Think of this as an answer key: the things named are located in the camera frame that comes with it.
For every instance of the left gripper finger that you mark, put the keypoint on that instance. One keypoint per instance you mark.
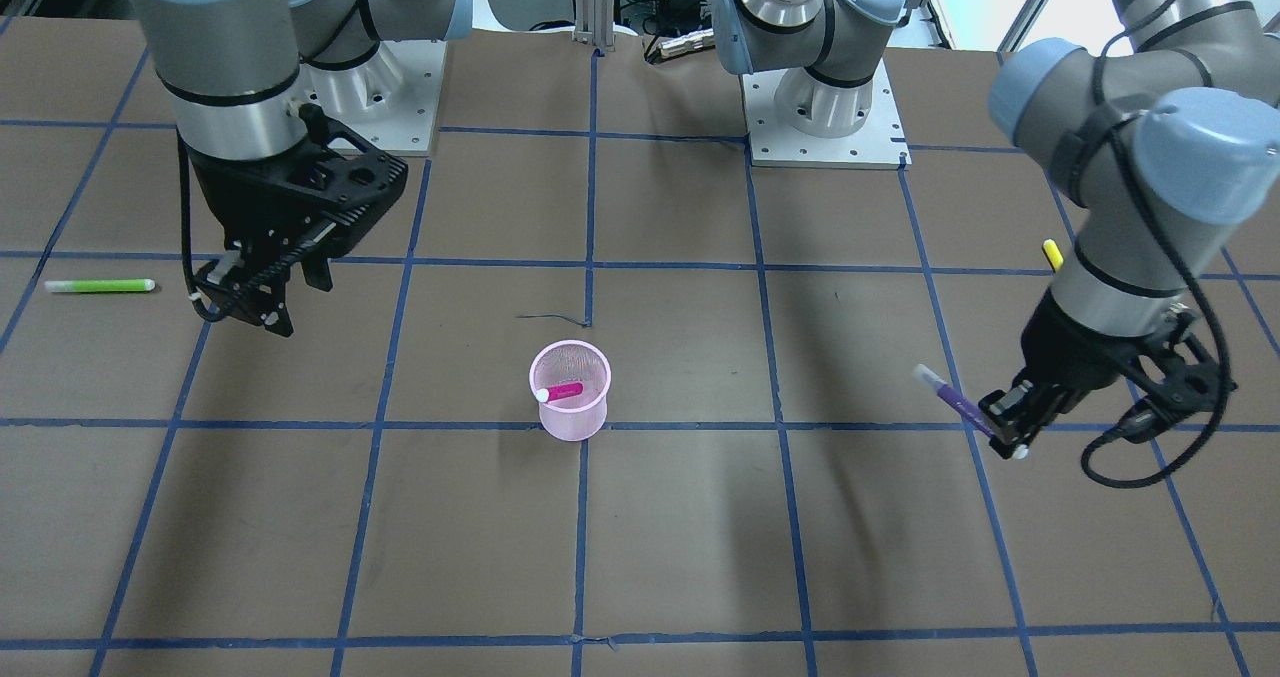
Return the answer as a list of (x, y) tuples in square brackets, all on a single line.
[(1018, 415), (1187, 389)]

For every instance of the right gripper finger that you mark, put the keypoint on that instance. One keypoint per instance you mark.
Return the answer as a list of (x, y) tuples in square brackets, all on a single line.
[(225, 289), (307, 251)]

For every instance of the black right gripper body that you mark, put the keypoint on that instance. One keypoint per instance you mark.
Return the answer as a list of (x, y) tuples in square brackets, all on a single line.
[(222, 197)]

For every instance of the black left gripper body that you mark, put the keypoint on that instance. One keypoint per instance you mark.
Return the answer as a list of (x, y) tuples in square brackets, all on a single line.
[(1068, 345)]

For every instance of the purple pen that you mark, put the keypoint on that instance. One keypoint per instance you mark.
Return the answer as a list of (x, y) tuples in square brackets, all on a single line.
[(954, 400)]

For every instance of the pink pen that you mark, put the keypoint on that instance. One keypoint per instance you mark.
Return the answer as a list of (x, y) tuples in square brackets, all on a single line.
[(556, 393)]

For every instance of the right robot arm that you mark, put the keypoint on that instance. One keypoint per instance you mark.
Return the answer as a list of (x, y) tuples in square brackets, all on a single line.
[(274, 103)]

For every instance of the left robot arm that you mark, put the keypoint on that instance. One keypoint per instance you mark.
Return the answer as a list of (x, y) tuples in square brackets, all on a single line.
[(1170, 149)]

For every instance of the pink mesh cup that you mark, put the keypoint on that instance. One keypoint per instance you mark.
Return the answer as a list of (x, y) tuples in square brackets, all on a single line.
[(570, 381)]

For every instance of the green pen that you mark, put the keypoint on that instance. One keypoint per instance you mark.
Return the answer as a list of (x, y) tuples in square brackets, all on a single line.
[(100, 286)]

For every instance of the yellow pen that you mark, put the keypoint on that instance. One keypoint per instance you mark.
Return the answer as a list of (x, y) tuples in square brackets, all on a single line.
[(1053, 255)]

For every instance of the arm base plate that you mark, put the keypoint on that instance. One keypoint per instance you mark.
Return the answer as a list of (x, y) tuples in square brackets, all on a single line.
[(390, 96), (796, 122)]

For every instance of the aluminium frame post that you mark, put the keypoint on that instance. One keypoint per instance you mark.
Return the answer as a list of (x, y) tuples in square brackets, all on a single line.
[(593, 24)]

